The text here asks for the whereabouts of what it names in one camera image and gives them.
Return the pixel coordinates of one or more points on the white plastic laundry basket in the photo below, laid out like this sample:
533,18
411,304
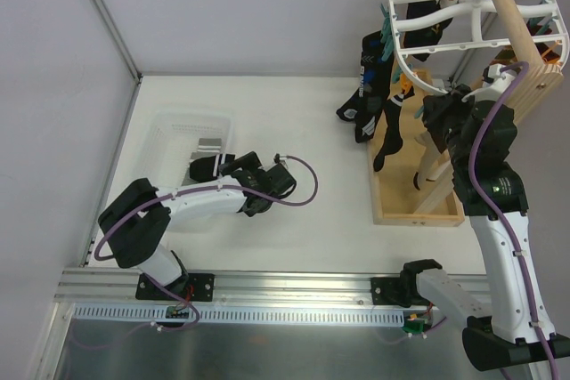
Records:
171,137

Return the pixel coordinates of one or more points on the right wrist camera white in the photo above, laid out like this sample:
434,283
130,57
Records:
494,83

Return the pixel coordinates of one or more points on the grey sock white stripes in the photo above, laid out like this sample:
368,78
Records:
207,147

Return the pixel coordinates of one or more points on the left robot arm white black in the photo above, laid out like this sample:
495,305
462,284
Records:
136,221

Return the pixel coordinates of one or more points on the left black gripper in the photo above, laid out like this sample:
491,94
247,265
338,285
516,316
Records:
240,166

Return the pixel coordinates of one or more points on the wooden hanger stand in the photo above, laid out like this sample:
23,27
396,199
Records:
436,205

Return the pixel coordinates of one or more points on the black sock white stripes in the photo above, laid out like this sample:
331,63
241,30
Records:
393,141

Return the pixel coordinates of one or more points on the black sport sock hanging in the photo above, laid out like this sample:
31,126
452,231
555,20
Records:
364,112

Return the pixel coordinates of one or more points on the aluminium mounting rail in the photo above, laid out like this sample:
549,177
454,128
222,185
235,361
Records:
233,288

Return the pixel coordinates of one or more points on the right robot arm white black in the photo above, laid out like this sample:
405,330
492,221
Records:
514,328

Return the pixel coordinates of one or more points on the white slotted cable duct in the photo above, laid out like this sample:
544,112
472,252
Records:
243,315

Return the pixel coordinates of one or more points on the black sock plain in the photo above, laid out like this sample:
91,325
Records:
376,63

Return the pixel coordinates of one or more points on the white round clip hanger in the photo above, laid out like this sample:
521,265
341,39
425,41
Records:
534,29

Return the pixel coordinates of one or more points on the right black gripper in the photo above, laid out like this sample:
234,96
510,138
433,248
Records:
439,113

